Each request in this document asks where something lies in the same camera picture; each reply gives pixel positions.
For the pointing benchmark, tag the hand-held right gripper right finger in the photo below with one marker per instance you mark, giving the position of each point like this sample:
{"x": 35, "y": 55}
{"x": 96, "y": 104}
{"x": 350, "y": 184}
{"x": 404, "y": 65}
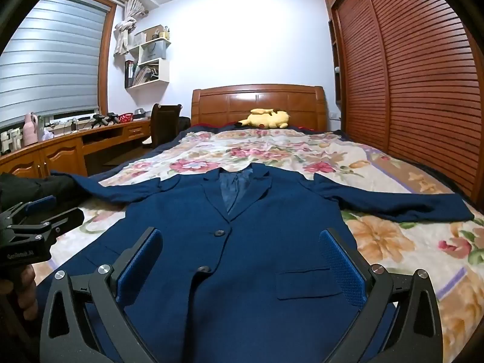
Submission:
{"x": 340, "y": 268}

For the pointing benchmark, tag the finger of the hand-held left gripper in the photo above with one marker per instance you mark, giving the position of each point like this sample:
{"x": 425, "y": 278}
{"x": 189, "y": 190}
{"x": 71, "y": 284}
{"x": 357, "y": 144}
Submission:
{"x": 37, "y": 202}
{"x": 56, "y": 223}

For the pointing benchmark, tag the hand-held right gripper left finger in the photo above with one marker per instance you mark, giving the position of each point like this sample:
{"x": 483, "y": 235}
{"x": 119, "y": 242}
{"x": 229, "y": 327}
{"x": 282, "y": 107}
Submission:
{"x": 138, "y": 264}

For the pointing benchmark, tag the navy blue suit jacket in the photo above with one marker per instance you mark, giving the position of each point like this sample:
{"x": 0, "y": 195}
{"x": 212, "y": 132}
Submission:
{"x": 242, "y": 272}

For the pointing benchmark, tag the person's left hand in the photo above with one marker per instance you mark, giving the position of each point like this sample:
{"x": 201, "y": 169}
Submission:
{"x": 26, "y": 291}

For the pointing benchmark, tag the black cloth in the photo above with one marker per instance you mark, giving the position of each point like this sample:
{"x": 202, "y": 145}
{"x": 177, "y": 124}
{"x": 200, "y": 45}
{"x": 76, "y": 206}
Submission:
{"x": 37, "y": 185}

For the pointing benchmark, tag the wooden desk with cabinets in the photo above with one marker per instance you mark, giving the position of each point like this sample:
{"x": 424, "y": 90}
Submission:
{"x": 60, "y": 155}

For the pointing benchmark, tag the row of small desk containers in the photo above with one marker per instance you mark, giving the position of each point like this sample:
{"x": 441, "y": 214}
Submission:
{"x": 11, "y": 141}

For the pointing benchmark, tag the white plastic bag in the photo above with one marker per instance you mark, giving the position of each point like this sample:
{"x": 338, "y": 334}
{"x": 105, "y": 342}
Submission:
{"x": 49, "y": 133}

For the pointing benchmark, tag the pink bottle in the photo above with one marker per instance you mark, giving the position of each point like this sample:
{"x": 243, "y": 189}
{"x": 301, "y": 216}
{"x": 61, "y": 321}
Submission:
{"x": 30, "y": 132}

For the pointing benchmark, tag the black stands on desk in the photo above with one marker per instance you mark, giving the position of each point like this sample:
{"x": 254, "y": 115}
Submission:
{"x": 106, "y": 119}

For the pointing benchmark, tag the red basket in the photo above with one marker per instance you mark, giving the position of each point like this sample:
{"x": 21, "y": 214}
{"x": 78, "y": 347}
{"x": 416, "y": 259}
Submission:
{"x": 125, "y": 118}

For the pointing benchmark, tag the grey window blind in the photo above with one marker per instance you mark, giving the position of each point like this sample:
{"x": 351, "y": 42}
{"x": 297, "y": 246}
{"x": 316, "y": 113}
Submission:
{"x": 49, "y": 64}

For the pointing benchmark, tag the floral blanket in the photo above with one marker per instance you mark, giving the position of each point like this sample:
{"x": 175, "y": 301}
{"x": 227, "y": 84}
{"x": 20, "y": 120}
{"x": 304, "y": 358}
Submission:
{"x": 264, "y": 151}

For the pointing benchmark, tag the dark desk chair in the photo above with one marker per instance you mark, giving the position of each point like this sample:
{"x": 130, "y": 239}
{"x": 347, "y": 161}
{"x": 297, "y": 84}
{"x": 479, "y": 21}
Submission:
{"x": 164, "y": 124}

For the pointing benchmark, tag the black bag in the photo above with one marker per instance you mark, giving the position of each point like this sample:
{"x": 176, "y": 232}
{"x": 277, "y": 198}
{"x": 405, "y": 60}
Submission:
{"x": 184, "y": 126}

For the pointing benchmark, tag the yellow plush toy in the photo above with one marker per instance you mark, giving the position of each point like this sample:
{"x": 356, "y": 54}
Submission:
{"x": 268, "y": 120}

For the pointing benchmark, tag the row of books and files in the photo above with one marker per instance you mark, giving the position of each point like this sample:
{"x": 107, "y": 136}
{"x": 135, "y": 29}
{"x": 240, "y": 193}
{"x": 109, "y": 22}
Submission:
{"x": 141, "y": 73}

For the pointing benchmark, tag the wooden headboard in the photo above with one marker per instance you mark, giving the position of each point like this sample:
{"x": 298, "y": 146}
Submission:
{"x": 227, "y": 106}

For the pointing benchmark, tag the tied beige curtain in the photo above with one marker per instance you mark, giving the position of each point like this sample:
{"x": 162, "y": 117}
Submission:
{"x": 123, "y": 34}

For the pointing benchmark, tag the grey paper bag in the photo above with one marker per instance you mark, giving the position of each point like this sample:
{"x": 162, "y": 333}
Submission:
{"x": 153, "y": 51}

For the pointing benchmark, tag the wooden louvered wardrobe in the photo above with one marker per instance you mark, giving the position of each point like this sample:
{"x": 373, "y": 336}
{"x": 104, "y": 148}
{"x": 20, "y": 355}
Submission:
{"x": 416, "y": 83}

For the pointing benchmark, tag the wooden window frame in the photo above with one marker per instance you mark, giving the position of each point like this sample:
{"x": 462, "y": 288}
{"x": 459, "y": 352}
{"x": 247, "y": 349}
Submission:
{"x": 109, "y": 45}

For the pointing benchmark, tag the white wall shelf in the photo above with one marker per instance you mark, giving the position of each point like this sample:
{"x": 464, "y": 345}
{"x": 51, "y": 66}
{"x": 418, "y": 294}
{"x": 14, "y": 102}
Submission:
{"x": 164, "y": 70}

